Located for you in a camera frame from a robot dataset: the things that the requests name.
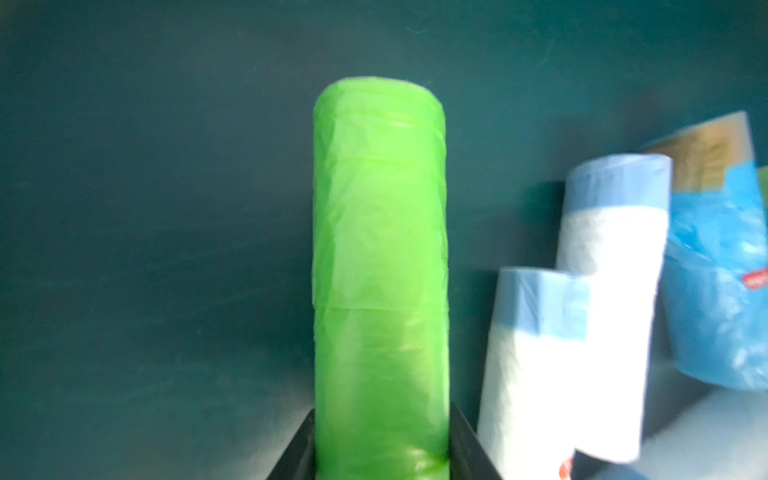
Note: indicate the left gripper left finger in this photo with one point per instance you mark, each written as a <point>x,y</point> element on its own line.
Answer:
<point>298,461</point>

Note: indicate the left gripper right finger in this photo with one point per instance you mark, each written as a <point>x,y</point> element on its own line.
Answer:
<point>468,459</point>

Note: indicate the green trash bag roll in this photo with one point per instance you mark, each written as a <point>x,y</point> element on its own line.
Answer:
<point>763,183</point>
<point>380,281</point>

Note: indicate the white trash bag roll left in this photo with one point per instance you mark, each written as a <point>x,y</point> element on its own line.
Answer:
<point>527,416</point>

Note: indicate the white trash bag roll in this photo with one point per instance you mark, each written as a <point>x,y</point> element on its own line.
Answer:
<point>613,232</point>
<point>527,416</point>

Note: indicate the white roll lying flat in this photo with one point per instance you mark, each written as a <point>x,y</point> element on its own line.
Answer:
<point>723,436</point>

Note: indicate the white trash bag roll right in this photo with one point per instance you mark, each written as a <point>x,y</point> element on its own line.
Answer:
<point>613,232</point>

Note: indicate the blue trash bag roll right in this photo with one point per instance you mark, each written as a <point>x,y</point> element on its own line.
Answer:
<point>714,278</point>

